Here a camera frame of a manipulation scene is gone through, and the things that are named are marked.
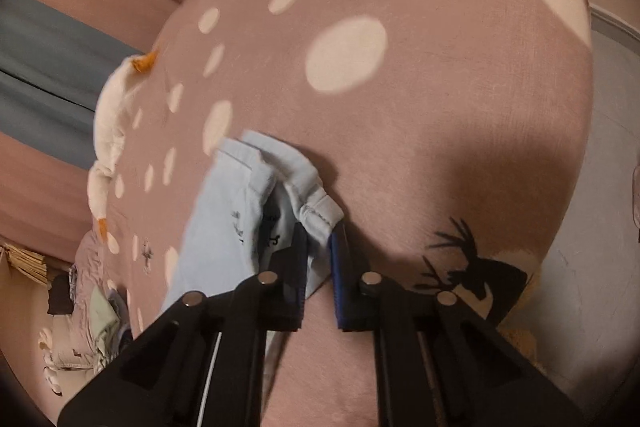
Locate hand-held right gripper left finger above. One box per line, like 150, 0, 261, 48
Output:
57, 225, 309, 427

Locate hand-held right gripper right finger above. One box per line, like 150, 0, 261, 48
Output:
328, 226, 585, 427

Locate light blue denim pants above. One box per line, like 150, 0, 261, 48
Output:
159, 130, 346, 373

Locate pink spotted blanket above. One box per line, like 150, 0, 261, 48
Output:
95, 0, 594, 427

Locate green folded cloth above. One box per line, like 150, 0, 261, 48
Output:
87, 292, 121, 349

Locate black cloth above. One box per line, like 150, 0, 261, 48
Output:
47, 274, 76, 316

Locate small white plush toy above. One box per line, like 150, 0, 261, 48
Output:
37, 327, 66, 396

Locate white goose plush toy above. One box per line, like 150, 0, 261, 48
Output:
86, 49, 161, 244

